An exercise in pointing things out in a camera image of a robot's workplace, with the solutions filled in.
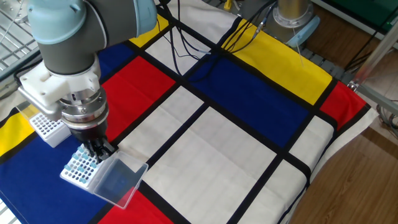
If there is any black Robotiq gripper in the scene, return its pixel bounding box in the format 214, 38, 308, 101
67, 119, 119, 164

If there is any white pipette tip holder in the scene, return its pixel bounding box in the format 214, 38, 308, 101
60, 141, 118, 191
29, 112, 72, 149

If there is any Mondrian pattern tablecloth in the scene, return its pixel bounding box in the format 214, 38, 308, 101
0, 0, 379, 224

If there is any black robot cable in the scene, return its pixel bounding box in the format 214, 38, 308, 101
155, 0, 218, 82
220, 0, 278, 54

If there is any aluminium frame beam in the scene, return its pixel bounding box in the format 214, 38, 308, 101
349, 81, 398, 114

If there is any grey cable bundle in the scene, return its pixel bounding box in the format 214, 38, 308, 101
375, 99, 398, 138

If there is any aluminium frame post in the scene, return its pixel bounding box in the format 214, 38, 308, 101
347, 21, 398, 91

